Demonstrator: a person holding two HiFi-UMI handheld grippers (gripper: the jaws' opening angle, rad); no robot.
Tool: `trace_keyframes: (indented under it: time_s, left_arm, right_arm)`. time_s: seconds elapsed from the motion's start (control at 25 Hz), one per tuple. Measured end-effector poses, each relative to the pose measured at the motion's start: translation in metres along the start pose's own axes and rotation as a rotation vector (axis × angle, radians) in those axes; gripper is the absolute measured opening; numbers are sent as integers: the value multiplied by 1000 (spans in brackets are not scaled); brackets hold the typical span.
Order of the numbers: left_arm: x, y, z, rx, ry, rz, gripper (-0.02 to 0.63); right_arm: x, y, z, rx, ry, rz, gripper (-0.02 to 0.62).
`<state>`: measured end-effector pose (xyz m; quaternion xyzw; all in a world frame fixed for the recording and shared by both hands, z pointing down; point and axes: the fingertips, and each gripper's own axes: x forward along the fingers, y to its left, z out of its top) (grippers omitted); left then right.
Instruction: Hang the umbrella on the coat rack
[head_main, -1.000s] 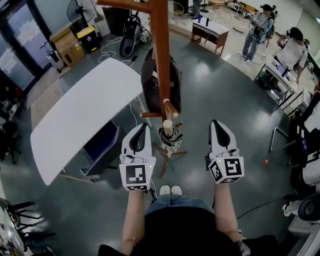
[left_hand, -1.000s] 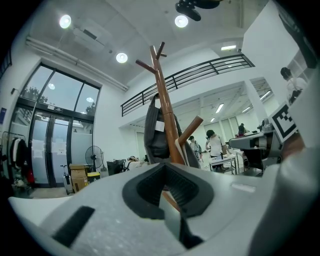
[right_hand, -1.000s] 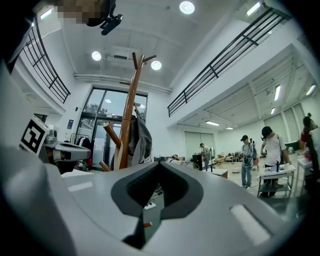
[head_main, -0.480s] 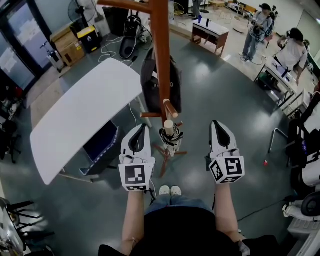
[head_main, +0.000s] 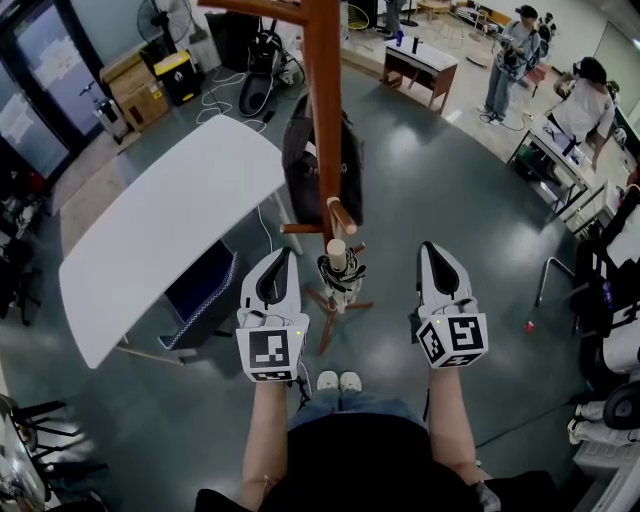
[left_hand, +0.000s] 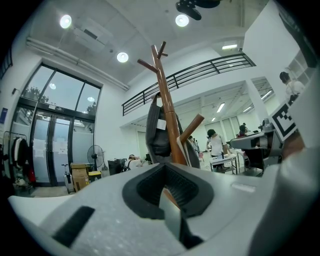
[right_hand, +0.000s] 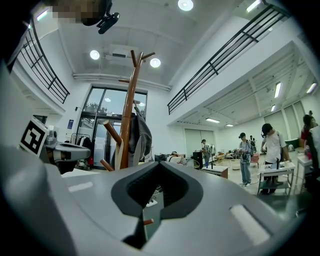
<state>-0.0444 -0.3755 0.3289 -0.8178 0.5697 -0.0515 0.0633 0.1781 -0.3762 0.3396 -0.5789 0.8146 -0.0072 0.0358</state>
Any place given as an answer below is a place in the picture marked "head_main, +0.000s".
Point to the wooden desk with white top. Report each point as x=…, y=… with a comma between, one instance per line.
x=425, y=65

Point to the person's left white shoe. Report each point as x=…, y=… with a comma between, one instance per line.
x=328, y=381

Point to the person's denim shorts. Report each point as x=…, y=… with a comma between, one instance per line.
x=360, y=402

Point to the person's white shoe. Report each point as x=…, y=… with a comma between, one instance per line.
x=351, y=381
x=328, y=381

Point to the blue storage box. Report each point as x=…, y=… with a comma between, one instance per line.
x=205, y=300

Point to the black hanging bag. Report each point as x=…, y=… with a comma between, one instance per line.
x=302, y=185

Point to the metal tube chair frame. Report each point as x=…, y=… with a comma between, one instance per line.
x=547, y=270

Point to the person's right forearm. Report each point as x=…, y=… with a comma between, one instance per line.
x=452, y=420

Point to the wooden stick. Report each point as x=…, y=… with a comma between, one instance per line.
x=150, y=355

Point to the black standing fan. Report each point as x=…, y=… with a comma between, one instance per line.
x=162, y=22

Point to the person's left forearm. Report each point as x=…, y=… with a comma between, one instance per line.
x=270, y=440

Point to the small red object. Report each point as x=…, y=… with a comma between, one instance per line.
x=529, y=327

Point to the person's black shirt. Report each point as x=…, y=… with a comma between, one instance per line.
x=370, y=470

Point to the white long desk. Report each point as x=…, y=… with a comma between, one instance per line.
x=555, y=155

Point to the black vacuum cleaner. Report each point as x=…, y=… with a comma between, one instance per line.
x=265, y=70

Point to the blue bottle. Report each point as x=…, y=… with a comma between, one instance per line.
x=399, y=38

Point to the black bin with yellow lid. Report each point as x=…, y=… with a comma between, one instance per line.
x=177, y=77

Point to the person's right white shoe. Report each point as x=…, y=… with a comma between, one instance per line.
x=351, y=381

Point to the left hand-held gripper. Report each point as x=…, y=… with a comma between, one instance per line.
x=270, y=352

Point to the brown cardboard box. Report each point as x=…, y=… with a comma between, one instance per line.
x=137, y=95

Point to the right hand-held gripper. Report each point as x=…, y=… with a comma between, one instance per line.
x=452, y=340

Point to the black white umbrella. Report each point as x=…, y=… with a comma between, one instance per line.
x=340, y=280

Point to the brown wooden coat rack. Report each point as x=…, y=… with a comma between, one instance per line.
x=322, y=125

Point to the black chair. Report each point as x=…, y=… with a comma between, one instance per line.
x=45, y=450

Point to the white rectangular table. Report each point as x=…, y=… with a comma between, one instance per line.
x=170, y=225

